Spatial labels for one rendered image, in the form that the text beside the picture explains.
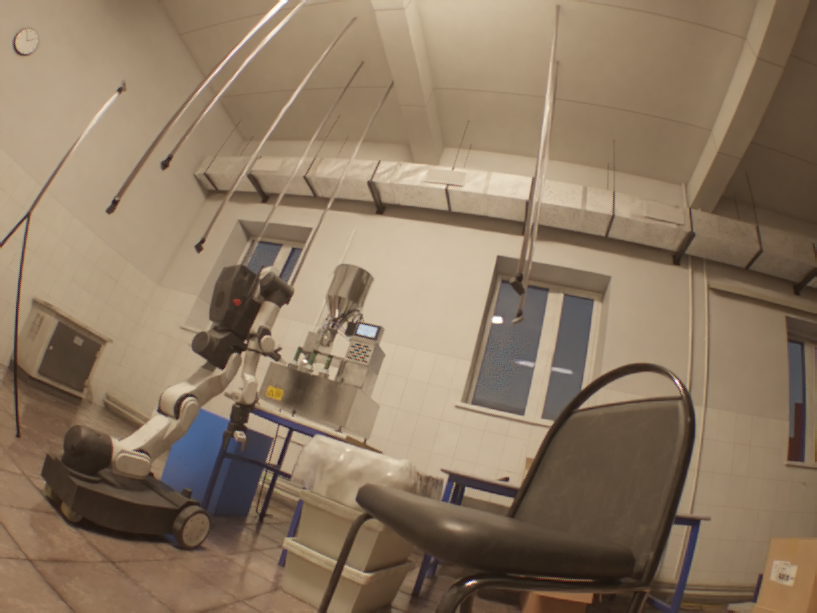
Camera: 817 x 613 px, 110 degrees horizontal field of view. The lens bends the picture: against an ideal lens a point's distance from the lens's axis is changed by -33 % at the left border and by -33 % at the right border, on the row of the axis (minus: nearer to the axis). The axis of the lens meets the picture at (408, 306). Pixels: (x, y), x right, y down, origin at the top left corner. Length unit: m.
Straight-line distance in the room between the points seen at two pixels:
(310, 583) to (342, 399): 1.02
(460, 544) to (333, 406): 1.91
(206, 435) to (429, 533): 2.45
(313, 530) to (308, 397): 0.87
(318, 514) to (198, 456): 1.28
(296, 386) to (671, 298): 3.64
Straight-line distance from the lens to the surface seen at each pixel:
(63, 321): 4.63
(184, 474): 2.91
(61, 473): 1.80
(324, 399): 2.34
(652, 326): 4.38
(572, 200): 4.34
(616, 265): 4.58
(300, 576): 1.83
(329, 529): 1.75
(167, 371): 5.37
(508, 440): 3.79
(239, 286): 2.10
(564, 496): 0.88
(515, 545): 0.48
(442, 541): 0.46
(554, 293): 4.71
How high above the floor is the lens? 0.65
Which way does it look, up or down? 22 degrees up
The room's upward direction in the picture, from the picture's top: 18 degrees clockwise
